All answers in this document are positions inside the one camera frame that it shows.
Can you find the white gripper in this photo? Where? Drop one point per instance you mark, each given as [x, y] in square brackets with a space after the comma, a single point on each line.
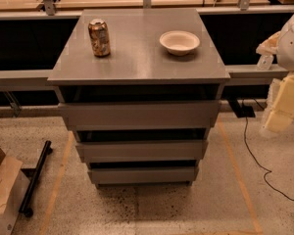
[292, 48]

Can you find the grey top drawer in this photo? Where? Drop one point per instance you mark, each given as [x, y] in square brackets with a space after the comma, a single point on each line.
[140, 115]

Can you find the cardboard box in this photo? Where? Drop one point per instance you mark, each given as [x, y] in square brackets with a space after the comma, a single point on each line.
[13, 184]

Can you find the black floor bracket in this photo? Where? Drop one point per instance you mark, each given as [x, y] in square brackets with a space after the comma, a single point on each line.
[240, 109]

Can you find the grey drawer cabinet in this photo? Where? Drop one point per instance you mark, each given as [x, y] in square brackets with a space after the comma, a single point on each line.
[140, 90]

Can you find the grey drawer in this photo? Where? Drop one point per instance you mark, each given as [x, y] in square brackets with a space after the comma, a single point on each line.
[143, 175]
[140, 115]
[138, 151]

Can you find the black metal bar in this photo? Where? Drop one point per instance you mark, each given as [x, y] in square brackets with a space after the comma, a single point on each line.
[33, 175]

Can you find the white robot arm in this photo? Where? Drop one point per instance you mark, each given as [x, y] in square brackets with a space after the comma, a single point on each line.
[281, 44]

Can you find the clear sanitizer bottle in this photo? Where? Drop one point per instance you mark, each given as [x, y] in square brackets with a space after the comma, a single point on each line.
[265, 62]

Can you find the grey bottom drawer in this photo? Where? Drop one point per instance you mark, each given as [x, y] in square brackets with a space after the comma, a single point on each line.
[143, 175]

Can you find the grey metal rail frame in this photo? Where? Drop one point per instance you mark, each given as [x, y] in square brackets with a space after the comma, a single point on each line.
[19, 79]

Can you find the crumpled soda can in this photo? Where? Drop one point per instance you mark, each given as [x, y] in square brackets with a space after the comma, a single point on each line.
[99, 37]

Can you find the white paper bowl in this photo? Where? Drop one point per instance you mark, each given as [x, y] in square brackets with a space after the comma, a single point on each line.
[179, 43]

